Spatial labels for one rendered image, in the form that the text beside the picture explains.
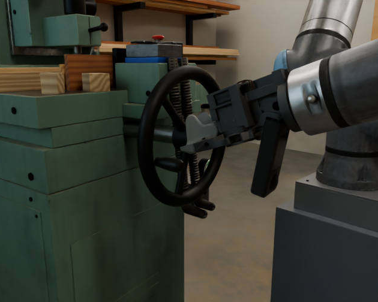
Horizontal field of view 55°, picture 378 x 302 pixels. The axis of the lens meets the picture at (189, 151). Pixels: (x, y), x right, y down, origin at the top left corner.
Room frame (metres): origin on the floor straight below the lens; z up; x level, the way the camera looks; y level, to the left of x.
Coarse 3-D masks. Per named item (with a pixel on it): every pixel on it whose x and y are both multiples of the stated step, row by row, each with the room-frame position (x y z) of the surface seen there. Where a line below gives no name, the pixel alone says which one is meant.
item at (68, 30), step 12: (48, 24) 0.95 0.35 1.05; (60, 24) 0.92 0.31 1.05; (72, 24) 0.89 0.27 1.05; (84, 24) 0.90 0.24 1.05; (96, 24) 0.93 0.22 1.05; (48, 36) 0.95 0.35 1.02; (60, 36) 0.92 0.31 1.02; (72, 36) 0.90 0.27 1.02; (84, 36) 0.90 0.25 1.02; (96, 36) 0.93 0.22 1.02
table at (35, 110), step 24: (0, 96) 0.73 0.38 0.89; (24, 96) 0.68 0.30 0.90; (48, 96) 0.68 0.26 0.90; (72, 96) 0.72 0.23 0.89; (96, 96) 0.77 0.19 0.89; (120, 96) 0.83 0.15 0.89; (0, 120) 0.74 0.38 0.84; (24, 120) 0.69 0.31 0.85; (48, 120) 0.68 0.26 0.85; (72, 120) 0.72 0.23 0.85
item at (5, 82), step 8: (24, 72) 0.82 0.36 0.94; (32, 72) 0.83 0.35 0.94; (40, 72) 0.84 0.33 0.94; (48, 72) 0.86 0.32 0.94; (56, 72) 0.88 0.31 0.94; (0, 80) 0.77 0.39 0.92; (8, 80) 0.78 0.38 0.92; (16, 80) 0.80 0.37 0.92; (24, 80) 0.81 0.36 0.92; (32, 80) 0.83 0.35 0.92; (40, 80) 0.84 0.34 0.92; (0, 88) 0.77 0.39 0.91; (8, 88) 0.78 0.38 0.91; (16, 88) 0.80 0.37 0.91; (24, 88) 0.81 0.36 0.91; (32, 88) 0.83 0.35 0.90; (40, 88) 0.84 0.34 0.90
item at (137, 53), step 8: (160, 40) 0.93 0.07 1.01; (128, 48) 0.86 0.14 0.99; (136, 48) 0.84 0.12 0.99; (144, 48) 0.83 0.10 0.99; (152, 48) 0.82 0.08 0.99; (160, 48) 0.81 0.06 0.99; (168, 48) 0.84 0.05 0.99; (176, 48) 0.86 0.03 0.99; (128, 56) 0.86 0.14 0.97; (136, 56) 0.85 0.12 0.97; (144, 56) 0.83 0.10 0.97; (152, 56) 0.82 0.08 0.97; (160, 56) 0.82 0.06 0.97; (168, 56) 0.84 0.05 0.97; (176, 56) 0.86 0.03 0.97
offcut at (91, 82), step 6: (84, 78) 0.80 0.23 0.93; (90, 78) 0.78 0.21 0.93; (96, 78) 0.79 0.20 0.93; (102, 78) 0.80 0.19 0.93; (108, 78) 0.81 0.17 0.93; (84, 84) 0.81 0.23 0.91; (90, 84) 0.78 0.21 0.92; (96, 84) 0.79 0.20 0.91; (102, 84) 0.80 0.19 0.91; (108, 84) 0.80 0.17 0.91; (84, 90) 0.81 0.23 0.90; (90, 90) 0.78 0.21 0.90; (96, 90) 0.79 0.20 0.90; (102, 90) 0.80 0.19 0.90; (108, 90) 0.80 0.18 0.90
